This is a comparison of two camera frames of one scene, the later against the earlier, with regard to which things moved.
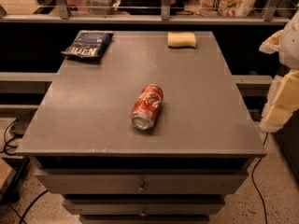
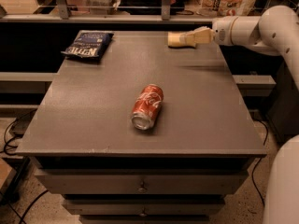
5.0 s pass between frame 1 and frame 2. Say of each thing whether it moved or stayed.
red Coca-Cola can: stayed
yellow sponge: stayed
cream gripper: moved
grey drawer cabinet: stayed
